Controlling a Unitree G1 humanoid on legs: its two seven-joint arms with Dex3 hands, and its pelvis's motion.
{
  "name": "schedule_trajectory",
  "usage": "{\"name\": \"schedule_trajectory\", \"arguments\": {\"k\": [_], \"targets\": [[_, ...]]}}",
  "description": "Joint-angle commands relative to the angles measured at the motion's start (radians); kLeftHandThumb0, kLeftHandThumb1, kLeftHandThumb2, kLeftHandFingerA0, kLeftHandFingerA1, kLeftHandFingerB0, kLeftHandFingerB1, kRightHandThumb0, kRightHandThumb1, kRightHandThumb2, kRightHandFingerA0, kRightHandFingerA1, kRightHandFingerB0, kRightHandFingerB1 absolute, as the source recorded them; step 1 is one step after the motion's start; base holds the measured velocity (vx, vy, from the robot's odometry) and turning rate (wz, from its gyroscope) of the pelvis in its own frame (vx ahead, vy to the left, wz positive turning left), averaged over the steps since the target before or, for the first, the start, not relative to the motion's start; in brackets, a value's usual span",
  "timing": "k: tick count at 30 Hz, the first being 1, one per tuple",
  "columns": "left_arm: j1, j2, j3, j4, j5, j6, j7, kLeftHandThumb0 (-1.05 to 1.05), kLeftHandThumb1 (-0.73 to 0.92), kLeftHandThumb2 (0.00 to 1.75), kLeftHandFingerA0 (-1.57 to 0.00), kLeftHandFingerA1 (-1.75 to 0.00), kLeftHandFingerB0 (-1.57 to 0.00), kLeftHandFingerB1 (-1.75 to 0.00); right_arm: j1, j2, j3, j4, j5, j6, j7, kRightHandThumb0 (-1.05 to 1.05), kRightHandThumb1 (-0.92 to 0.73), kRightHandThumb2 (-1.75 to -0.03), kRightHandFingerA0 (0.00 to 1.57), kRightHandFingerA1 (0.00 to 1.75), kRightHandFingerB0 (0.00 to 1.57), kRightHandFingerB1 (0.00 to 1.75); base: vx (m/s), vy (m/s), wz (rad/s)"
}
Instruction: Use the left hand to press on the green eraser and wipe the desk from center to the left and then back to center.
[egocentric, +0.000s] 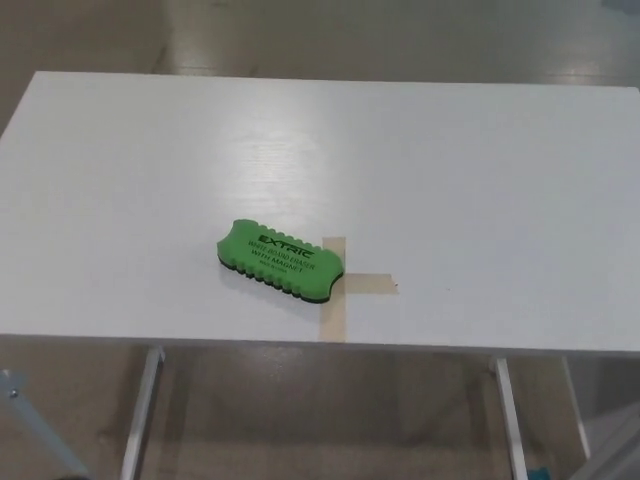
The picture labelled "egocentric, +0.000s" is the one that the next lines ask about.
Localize grey metal frame bar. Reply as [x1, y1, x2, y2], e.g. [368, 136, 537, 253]
[0, 368, 91, 480]
[569, 399, 640, 480]

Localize white table leg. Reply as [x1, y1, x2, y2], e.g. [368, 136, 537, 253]
[562, 355, 592, 459]
[122, 347, 166, 480]
[494, 357, 529, 480]

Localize short beige masking tape strip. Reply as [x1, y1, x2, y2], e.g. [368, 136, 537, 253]
[343, 273, 401, 297]

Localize green whiteboard eraser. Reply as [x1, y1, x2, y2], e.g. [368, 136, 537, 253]
[215, 218, 346, 305]

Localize long beige masking tape strip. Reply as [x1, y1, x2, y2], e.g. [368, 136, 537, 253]
[318, 235, 350, 344]

